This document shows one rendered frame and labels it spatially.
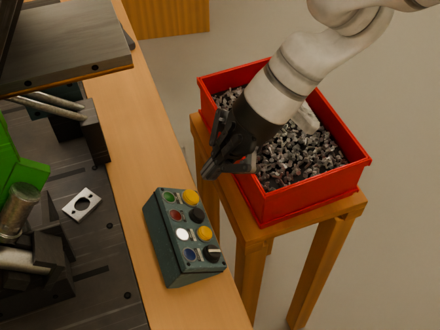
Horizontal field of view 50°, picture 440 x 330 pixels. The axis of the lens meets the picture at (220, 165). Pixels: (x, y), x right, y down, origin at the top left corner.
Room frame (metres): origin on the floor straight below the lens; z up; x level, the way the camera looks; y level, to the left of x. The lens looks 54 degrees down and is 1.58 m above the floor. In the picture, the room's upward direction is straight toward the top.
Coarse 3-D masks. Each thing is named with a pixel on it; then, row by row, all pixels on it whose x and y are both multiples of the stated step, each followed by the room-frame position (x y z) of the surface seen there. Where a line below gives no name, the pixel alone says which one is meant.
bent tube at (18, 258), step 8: (0, 248) 0.28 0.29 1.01; (8, 248) 0.28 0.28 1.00; (16, 248) 0.29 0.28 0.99; (0, 256) 0.27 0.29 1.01; (8, 256) 0.27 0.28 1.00; (16, 256) 0.27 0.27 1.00; (24, 256) 0.27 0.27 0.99; (32, 256) 0.28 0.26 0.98; (0, 264) 0.26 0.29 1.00; (8, 264) 0.26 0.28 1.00; (16, 264) 0.26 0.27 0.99; (24, 264) 0.27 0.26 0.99; (32, 264) 0.27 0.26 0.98; (32, 272) 0.26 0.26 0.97; (40, 272) 0.26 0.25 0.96; (48, 272) 0.26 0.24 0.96
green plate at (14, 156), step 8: (0, 112) 0.42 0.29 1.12; (0, 120) 0.36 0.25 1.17; (0, 128) 0.36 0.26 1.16; (0, 136) 0.35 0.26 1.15; (8, 136) 0.36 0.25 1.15; (0, 144) 0.35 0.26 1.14; (8, 144) 0.35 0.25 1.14; (0, 152) 0.34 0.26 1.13; (8, 152) 0.35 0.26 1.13; (16, 152) 0.35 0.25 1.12; (0, 160) 0.34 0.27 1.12; (8, 160) 0.34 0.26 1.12; (16, 160) 0.34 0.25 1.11; (0, 168) 0.34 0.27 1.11; (8, 168) 0.34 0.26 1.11; (0, 176) 0.33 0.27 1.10; (8, 176) 0.33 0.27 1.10; (0, 184) 0.33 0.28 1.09; (0, 192) 0.32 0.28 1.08
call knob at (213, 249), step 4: (208, 248) 0.31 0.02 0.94; (212, 248) 0.31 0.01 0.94; (216, 248) 0.31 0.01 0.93; (204, 252) 0.31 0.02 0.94; (208, 252) 0.30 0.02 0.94; (212, 252) 0.31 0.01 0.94; (216, 252) 0.31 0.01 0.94; (220, 252) 0.31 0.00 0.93; (208, 256) 0.30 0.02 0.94; (212, 256) 0.30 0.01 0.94; (216, 256) 0.30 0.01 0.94; (220, 256) 0.30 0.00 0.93; (212, 260) 0.30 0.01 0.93; (216, 260) 0.30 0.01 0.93
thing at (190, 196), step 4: (184, 192) 0.41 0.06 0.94; (188, 192) 0.41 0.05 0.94; (192, 192) 0.41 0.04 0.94; (184, 196) 0.40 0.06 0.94; (188, 196) 0.40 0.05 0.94; (192, 196) 0.40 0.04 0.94; (196, 196) 0.41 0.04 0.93; (188, 200) 0.40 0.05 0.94; (192, 200) 0.40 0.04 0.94; (196, 200) 0.40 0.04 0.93; (192, 204) 0.39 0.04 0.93
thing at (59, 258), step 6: (60, 240) 0.31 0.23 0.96; (60, 246) 0.30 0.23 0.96; (60, 252) 0.29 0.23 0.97; (60, 258) 0.28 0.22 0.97; (60, 264) 0.27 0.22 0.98; (54, 270) 0.26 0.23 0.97; (60, 270) 0.26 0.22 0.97; (42, 276) 0.27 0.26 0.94; (48, 276) 0.26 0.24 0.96; (54, 276) 0.26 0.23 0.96; (48, 282) 0.25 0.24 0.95; (54, 282) 0.25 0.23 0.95; (48, 288) 0.25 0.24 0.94
